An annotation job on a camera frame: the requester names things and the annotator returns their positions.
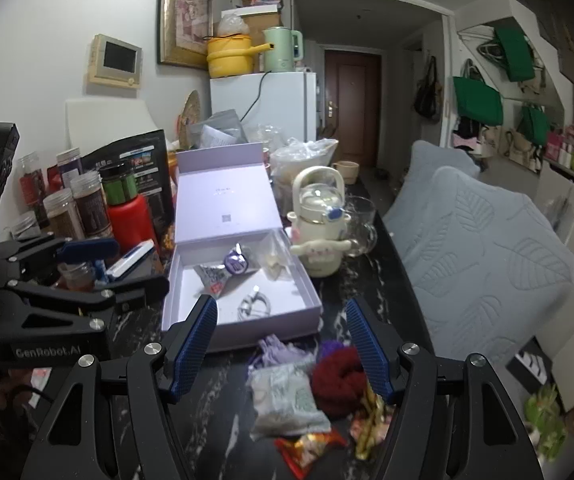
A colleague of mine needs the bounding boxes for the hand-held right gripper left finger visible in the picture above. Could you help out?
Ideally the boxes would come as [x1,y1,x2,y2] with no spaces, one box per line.
[19,294,219,480]

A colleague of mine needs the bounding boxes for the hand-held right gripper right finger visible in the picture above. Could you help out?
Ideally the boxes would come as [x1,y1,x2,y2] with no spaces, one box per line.
[344,296,545,480]

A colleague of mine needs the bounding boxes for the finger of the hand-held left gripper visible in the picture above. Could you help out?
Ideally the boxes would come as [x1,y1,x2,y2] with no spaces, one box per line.
[0,236,120,286]
[4,274,170,333]

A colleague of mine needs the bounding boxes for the red cartoon snack packet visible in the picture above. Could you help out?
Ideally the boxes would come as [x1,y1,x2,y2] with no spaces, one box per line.
[274,432,348,478]

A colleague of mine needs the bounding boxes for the lavender gift box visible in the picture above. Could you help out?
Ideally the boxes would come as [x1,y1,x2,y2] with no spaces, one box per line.
[161,142,324,351]

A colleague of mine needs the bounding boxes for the white and blue thermometer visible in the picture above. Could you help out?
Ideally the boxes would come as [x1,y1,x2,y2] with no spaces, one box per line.
[104,240,157,281]

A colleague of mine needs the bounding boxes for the brown spice jar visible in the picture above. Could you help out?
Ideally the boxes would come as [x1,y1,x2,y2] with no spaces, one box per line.
[70,172,114,241]

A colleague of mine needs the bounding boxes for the clear jar with tan contents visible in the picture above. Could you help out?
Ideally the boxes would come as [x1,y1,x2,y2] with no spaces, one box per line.
[43,190,85,241]

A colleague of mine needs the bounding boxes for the clear jar with red contents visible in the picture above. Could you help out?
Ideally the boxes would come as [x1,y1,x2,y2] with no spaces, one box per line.
[18,152,50,231]

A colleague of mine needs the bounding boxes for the small clear jar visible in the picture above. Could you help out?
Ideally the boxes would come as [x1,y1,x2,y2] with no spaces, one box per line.
[11,212,38,241]

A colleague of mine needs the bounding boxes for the red bottle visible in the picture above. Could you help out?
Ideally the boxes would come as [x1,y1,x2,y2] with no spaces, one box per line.
[108,192,160,256]

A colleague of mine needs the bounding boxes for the gold wrapped candies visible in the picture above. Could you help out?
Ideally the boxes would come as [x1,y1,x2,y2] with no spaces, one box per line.
[352,390,393,461]

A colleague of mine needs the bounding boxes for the silver triangular packet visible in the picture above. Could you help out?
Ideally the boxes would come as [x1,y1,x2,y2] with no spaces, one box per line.
[194,264,228,297]

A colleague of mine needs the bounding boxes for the purple label jar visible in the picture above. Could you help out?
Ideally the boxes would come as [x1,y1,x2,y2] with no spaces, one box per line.
[57,147,84,191]

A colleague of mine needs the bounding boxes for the clear packet with green print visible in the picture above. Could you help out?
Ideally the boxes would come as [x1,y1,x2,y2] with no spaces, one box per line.
[249,362,332,436]

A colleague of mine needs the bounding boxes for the purple round candy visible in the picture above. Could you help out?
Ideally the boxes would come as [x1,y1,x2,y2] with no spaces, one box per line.
[222,245,250,276]

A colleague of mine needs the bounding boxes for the black printed pouch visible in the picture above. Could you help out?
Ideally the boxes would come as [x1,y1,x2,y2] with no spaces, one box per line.
[81,129,177,241]

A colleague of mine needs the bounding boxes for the small clear packet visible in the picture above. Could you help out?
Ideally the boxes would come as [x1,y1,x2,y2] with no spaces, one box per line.
[259,240,293,281]

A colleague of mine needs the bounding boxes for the clear glass mug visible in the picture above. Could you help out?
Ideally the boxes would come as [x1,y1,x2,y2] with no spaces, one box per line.
[339,196,379,258]

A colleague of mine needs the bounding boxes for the cream cartoon water bottle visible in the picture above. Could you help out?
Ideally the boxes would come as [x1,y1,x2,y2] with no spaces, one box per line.
[287,166,363,278]

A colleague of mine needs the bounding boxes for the large grey leaf-pattern cushion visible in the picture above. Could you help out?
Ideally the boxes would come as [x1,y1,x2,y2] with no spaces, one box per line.
[409,166,574,376]

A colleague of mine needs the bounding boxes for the black box with white stripes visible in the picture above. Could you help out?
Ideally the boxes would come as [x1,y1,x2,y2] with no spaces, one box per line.
[506,337,553,395]

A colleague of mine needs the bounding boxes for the woven straw fan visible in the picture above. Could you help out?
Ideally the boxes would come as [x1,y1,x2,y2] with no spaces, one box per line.
[176,90,203,148]

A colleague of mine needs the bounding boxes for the small grey leaf-pattern cushion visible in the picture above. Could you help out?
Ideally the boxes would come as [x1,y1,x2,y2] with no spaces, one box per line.
[383,140,482,241]

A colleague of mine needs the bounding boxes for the beige cup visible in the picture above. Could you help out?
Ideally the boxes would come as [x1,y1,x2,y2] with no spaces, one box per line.
[331,160,359,186]

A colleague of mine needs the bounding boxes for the grey plastic mailer bag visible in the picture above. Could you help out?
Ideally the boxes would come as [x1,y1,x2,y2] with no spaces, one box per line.
[189,109,248,151]

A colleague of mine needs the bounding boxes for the green plant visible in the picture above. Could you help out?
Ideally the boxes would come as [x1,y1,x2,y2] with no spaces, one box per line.
[524,385,568,461]

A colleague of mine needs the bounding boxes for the clear plastic bag of goods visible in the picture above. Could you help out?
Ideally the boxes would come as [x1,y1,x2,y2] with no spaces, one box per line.
[269,137,340,196]

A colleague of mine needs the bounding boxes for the white mini fridge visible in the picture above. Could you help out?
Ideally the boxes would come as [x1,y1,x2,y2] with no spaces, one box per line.
[209,71,318,146]

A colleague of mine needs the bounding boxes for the yellow cooking pot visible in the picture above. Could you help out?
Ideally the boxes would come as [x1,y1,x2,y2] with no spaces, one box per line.
[206,34,273,80]

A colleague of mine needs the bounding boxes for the brown door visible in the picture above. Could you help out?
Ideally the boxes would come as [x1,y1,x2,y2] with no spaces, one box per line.
[323,49,382,168]

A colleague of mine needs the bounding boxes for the gold framed picture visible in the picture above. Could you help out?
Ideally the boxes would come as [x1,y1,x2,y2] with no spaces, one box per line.
[157,0,214,71]

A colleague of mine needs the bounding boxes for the clear bag on pot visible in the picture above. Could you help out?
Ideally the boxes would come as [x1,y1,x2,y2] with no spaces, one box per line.
[216,14,248,41]

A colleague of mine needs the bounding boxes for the black hanging bag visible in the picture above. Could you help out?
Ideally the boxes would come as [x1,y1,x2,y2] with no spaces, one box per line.
[413,56,442,123]

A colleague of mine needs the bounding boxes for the large green tote bag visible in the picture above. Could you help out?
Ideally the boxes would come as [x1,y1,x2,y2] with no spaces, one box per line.
[453,76,504,128]

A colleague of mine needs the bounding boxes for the light green electric kettle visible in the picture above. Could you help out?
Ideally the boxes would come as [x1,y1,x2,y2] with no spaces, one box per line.
[262,26,304,74]

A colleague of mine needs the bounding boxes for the small green tote bag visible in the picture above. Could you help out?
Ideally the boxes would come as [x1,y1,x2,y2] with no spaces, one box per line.
[517,105,550,148]

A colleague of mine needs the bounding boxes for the cardboard box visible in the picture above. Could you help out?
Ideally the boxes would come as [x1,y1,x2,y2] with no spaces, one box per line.
[239,2,284,46]

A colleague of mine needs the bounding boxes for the purple drawstring pouch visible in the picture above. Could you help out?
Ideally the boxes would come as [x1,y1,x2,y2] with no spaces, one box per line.
[257,335,318,376]

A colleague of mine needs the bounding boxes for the beige wall intercom panel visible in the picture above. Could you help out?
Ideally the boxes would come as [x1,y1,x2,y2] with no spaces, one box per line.
[86,34,144,97]

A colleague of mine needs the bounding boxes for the black power cable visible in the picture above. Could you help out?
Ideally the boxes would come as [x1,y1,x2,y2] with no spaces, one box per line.
[242,71,274,123]

